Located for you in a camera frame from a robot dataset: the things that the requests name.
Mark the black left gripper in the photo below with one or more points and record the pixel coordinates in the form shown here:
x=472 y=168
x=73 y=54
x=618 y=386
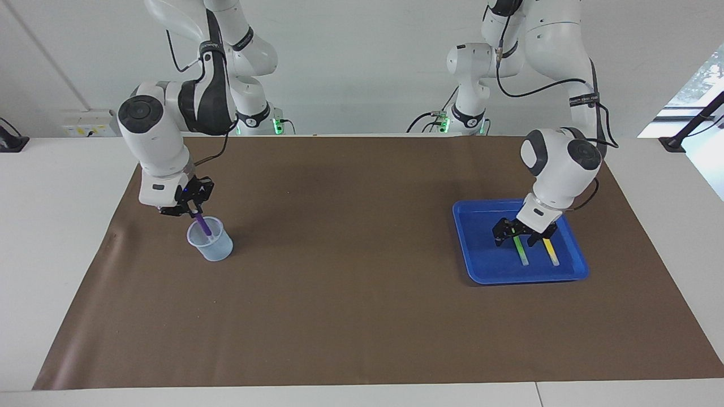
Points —
x=521 y=226

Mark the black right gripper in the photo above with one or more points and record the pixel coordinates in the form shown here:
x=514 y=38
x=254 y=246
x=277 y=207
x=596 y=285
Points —
x=189 y=198

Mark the green pen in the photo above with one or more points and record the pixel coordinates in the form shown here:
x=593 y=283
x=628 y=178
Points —
x=521 y=251

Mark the purple pen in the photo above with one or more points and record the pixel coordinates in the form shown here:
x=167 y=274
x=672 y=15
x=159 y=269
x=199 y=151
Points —
x=205 y=226

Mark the yellow pen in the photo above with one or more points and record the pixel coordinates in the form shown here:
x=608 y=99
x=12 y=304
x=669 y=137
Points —
x=552 y=253

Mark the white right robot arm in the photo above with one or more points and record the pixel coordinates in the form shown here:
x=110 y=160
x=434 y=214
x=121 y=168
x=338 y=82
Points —
x=158 y=141

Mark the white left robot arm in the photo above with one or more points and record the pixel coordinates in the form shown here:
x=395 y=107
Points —
x=560 y=164

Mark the light blue mesh pen cup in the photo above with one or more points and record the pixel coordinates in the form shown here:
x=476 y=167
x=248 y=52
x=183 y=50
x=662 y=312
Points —
x=215 y=249

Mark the blue plastic tray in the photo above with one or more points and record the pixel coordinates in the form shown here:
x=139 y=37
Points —
x=486 y=265

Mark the brown table mat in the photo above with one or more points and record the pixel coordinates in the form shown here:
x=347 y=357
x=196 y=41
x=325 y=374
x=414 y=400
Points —
x=350 y=294

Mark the black clamp stand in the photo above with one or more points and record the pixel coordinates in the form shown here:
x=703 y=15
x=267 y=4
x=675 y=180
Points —
x=687 y=130

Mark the bright window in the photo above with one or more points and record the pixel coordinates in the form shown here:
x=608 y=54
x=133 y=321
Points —
x=707 y=68

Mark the white wall socket box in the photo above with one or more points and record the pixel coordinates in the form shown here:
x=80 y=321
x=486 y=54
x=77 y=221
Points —
x=85 y=124

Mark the black desk mount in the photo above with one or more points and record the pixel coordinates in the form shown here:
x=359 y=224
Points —
x=11 y=140

